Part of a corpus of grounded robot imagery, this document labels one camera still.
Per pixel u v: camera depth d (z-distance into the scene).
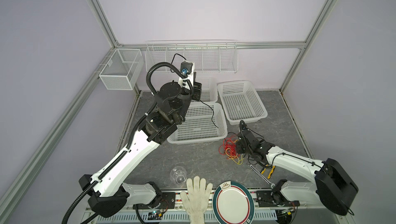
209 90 1.20
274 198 0.67
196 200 0.74
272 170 0.82
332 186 0.41
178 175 0.81
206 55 0.98
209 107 1.02
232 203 0.73
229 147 0.85
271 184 0.79
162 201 0.74
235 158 0.84
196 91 0.50
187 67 0.44
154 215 0.72
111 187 0.37
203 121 1.07
